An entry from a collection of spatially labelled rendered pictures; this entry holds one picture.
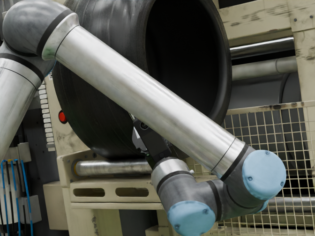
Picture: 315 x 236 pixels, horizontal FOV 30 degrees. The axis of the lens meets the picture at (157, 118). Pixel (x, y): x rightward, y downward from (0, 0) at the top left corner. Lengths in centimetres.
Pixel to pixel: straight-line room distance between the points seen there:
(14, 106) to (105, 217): 76
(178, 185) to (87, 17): 54
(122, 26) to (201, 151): 48
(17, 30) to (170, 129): 37
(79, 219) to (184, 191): 75
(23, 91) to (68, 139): 64
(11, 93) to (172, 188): 39
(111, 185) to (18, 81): 52
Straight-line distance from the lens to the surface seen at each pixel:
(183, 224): 124
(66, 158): 178
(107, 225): 194
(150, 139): 135
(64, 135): 191
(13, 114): 127
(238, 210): 127
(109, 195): 168
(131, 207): 164
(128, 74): 116
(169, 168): 130
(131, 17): 151
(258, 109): 194
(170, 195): 126
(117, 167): 167
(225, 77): 183
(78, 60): 118
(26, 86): 129
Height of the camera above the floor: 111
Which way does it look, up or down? 3 degrees down
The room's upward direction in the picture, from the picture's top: 8 degrees counter-clockwise
